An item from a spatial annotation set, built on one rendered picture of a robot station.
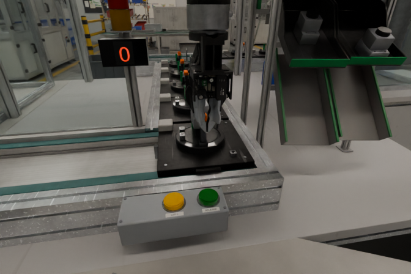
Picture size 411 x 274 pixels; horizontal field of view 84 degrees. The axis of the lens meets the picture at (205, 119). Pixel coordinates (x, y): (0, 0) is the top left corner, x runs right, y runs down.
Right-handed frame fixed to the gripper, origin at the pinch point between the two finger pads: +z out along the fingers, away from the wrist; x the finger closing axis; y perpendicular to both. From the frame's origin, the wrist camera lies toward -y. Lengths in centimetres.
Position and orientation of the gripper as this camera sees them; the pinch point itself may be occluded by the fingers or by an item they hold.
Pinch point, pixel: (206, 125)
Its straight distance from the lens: 51.7
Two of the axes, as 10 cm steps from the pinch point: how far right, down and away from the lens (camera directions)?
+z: 0.0, 9.0, 4.4
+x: 9.9, -0.7, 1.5
